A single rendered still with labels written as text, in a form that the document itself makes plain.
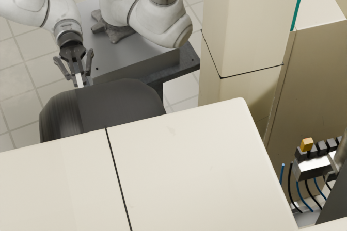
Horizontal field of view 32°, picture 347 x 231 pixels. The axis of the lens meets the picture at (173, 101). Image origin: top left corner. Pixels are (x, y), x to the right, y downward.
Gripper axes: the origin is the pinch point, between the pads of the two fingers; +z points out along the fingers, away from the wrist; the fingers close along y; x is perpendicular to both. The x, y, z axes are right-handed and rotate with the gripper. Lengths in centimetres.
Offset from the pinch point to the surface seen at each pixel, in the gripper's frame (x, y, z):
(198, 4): 96, 78, -140
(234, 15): -62, 27, 54
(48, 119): -24.4, -9.0, 33.4
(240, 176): -53, 19, 80
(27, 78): 99, -26, -114
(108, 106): -26.4, 4.8, 35.4
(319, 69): 11, 76, 5
